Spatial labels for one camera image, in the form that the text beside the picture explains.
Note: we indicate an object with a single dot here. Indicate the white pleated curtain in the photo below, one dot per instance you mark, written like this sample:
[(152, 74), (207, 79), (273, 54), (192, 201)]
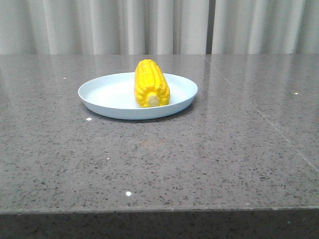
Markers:
[(159, 26)]

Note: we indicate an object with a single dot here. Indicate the yellow toy corn cob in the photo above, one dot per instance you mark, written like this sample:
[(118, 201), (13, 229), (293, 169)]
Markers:
[(151, 87)]

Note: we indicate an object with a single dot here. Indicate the light blue round plate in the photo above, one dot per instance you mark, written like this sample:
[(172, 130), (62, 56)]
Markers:
[(113, 96)]

